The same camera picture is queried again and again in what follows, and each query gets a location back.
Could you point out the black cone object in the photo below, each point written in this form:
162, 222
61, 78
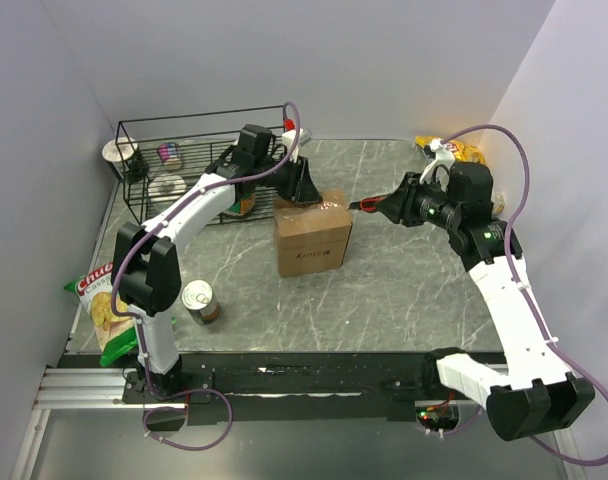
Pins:
136, 168

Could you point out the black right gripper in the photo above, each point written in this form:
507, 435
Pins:
405, 197

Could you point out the white round container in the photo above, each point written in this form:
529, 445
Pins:
165, 189

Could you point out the aluminium frame rail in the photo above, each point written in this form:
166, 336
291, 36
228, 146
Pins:
84, 430

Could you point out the red black utility knife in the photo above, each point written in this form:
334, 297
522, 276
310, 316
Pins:
368, 205

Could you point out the yellow Lays chips bag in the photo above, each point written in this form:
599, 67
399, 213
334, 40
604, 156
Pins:
461, 151

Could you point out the brown cardboard express box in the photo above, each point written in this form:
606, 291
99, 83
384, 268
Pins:
311, 239

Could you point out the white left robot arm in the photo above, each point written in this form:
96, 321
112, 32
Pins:
146, 278

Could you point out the green chips bag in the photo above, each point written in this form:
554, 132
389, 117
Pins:
116, 335

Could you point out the black wire basket rack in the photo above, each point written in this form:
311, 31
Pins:
202, 137

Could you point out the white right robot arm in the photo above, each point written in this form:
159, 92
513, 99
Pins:
539, 393

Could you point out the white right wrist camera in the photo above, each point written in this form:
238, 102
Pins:
440, 155

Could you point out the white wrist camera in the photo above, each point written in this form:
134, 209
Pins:
440, 155
290, 141

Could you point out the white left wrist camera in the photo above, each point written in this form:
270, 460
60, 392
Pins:
290, 141

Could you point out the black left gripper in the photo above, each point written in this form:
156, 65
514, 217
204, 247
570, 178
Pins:
299, 187

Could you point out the Chobani yogurt cup right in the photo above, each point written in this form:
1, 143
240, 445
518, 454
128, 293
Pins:
498, 201

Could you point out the silver tin can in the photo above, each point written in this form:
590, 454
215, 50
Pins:
199, 299

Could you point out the white paper cup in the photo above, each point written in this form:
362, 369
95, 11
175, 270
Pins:
118, 153

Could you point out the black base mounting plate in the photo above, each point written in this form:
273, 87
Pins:
258, 386

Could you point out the purple label small cup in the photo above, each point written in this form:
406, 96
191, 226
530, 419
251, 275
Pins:
170, 156

